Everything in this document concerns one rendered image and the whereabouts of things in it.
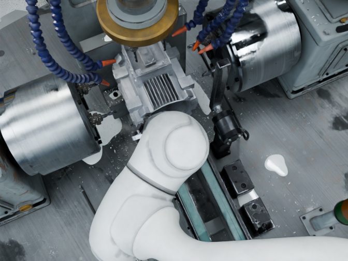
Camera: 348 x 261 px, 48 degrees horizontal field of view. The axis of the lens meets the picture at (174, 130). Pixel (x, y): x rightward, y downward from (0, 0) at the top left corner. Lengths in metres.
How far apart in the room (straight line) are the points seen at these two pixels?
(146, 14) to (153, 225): 0.44
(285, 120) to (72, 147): 0.72
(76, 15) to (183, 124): 0.62
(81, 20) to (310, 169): 0.84
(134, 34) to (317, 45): 0.52
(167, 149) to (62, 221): 0.75
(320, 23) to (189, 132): 0.63
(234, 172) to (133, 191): 0.62
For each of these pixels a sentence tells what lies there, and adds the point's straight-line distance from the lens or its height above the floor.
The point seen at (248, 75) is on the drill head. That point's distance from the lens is 1.09.
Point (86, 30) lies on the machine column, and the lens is 1.20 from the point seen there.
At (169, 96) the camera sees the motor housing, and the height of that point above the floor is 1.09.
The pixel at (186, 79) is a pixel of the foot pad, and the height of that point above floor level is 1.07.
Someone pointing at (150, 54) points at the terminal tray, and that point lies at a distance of 1.06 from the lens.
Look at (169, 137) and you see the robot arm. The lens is 0.60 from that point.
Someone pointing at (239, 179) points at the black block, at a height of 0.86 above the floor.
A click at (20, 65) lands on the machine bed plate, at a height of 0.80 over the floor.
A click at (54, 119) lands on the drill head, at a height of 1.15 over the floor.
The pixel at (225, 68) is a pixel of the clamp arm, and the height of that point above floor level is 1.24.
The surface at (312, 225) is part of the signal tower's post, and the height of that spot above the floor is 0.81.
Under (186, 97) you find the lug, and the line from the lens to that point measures 1.04.
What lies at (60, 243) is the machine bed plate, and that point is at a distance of 1.29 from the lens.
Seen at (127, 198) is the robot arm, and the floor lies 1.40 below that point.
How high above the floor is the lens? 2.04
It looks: 70 degrees down
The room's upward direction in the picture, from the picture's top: 3 degrees counter-clockwise
